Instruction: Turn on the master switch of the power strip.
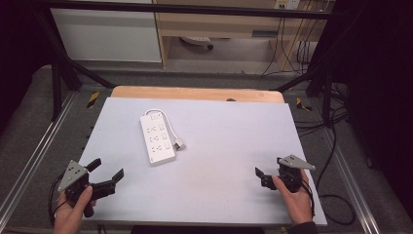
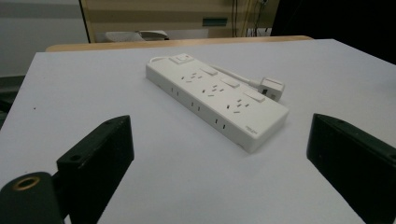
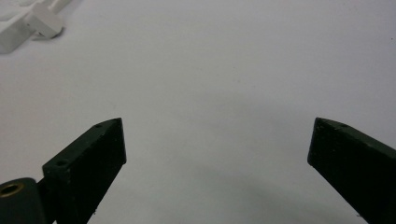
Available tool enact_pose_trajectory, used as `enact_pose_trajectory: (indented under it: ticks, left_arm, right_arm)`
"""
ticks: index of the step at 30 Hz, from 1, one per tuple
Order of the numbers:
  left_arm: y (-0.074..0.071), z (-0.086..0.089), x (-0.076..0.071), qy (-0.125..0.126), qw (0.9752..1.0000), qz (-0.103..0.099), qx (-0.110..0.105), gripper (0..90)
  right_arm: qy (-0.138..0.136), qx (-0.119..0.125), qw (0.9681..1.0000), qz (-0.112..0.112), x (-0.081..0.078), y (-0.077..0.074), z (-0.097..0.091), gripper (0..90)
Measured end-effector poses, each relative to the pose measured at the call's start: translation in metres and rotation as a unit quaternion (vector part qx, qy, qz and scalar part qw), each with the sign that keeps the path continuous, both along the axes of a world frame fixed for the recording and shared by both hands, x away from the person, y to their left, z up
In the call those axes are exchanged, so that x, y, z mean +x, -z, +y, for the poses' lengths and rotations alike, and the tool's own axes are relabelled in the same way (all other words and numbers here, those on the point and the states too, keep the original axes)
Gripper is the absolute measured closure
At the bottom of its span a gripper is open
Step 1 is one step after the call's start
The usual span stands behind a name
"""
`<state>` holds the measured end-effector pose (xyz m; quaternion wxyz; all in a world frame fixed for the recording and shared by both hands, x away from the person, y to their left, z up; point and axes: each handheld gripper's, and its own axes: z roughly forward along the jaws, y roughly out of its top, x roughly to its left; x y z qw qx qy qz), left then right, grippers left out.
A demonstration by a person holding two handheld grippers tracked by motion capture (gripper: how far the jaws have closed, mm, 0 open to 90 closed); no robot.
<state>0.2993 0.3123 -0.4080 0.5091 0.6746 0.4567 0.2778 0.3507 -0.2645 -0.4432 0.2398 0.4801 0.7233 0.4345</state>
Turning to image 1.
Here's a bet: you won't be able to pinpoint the black metal stand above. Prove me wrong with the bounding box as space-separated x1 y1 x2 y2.
32 6 117 122
275 19 339 126

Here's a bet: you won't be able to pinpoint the black metal crossbar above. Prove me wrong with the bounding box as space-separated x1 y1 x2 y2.
32 0 334 20

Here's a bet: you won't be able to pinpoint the aluminium rail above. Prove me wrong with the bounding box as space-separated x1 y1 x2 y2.
319 128 382 234
0 92 79 225

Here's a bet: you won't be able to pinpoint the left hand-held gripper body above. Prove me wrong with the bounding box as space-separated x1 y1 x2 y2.
56 159 116 218

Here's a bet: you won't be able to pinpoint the person's left hand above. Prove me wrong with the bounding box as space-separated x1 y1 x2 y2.
53 185 97 234

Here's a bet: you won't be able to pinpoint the black hanging cables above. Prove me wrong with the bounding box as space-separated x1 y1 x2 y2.
260 0 329 78

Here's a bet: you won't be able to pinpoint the wooden desk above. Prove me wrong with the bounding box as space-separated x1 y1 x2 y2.
152 0 327 70

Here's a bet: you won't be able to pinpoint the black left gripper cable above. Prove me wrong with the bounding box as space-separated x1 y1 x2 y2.
48 173 70 226

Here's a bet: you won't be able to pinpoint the black curtain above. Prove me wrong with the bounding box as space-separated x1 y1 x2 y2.
324 0 413 213
0 0 55 131

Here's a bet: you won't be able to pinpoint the person's right hand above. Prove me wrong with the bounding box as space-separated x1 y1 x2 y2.
271 169 315 226

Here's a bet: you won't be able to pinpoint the white power strip cable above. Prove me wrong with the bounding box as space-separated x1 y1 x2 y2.
144 108 180 144

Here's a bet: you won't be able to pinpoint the white wall socket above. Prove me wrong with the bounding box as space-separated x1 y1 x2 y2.
274 0 301 11

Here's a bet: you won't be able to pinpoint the black floor cables bundle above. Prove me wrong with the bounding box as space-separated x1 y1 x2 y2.
293 82 350 139

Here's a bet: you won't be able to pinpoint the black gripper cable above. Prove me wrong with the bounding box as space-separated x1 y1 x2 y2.
48 173 70 226
315 125 357 226

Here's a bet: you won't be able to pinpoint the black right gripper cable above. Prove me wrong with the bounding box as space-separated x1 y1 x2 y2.
315 125 357 226

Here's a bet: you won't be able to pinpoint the white cabinet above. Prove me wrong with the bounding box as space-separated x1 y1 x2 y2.
50 0 163 63

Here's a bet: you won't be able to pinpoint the white power plug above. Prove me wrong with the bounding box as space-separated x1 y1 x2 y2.
172 138 187 151

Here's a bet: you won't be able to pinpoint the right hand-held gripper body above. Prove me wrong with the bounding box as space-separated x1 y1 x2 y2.
260 154 317 193

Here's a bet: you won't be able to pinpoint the white power strip with black cord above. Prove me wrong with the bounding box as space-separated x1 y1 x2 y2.
179 35 215 51

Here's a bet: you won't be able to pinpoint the yellow black striped tape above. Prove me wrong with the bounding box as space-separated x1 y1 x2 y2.
86 91 100 109
295 97 314 112

